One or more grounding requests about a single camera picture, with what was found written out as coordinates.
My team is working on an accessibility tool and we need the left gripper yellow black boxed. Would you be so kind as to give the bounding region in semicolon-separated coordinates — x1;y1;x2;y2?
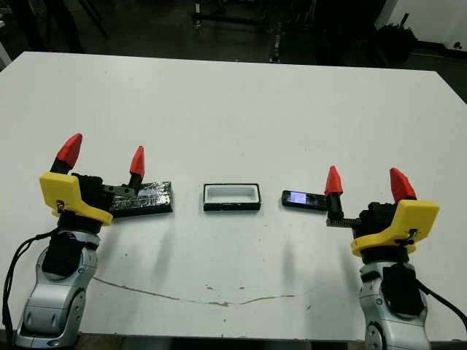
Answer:
39;133;146;233

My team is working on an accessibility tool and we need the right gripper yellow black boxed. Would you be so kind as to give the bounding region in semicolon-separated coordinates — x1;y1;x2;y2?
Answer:
323;166;441;260

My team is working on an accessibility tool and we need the shiny black box lid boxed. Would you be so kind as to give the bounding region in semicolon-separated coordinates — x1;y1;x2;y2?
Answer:
109;181;175;219

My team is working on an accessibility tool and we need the small black camera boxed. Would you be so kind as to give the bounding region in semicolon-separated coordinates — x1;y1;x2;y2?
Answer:
281;190;329;211

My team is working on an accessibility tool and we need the black box with white lining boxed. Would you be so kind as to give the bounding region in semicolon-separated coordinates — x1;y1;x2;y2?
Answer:
202;183;263;212

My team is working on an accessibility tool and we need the black slanted stand leg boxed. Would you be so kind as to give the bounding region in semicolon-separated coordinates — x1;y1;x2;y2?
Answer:
78;0;110;39

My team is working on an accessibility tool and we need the white side desk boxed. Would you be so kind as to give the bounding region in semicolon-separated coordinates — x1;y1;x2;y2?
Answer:
0;20;11;72

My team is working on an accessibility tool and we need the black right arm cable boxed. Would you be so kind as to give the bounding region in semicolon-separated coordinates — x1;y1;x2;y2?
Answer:
415;280;467;318

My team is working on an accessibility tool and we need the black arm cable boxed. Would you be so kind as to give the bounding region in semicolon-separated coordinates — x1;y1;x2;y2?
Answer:
415;280;467;318
1;233;59;340

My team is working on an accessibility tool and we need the shiny metal post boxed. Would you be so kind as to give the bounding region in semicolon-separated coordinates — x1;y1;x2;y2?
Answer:
268;31;285;63

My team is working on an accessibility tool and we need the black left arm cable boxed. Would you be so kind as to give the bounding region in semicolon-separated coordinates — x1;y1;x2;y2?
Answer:
1;233;59;340

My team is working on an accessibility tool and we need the black wheeled frame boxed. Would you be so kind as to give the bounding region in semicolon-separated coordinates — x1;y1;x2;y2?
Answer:
191;9;282;32

